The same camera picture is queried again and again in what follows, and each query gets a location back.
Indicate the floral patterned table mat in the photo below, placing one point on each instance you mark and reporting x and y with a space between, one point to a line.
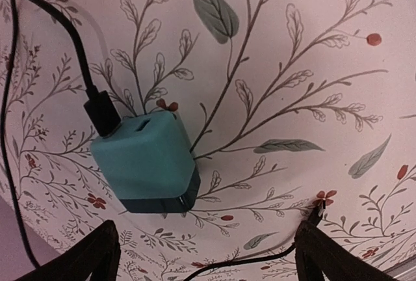
286 103

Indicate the teal cube charger plug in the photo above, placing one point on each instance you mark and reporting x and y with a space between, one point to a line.
148 165

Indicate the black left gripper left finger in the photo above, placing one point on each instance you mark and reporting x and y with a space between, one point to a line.
95 257

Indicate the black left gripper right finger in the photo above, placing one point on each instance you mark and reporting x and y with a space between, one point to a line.
318 257

